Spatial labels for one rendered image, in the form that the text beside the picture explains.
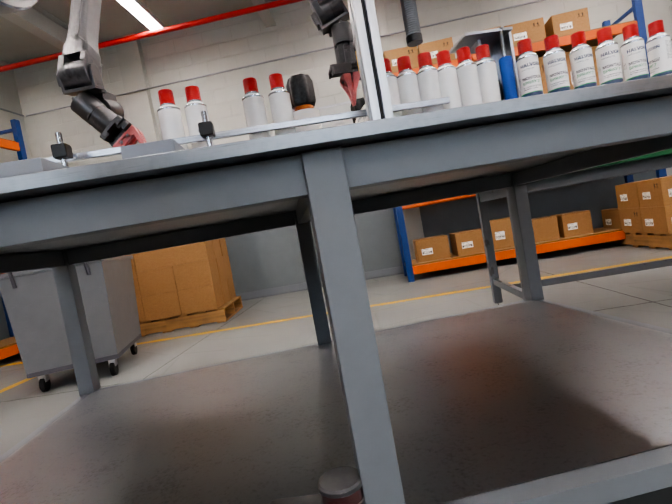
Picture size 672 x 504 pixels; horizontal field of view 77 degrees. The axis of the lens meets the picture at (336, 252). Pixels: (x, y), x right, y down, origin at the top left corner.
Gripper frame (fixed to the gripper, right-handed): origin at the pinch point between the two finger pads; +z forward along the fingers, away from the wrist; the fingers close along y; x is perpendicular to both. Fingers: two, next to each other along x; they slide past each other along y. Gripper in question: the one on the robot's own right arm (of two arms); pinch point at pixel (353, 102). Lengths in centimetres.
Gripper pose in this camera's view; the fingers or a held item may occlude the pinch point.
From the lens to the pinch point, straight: 116.8
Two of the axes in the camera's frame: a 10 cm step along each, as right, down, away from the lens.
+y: -9.8, 1.7, -0.9
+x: 1.0, 0.2, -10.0
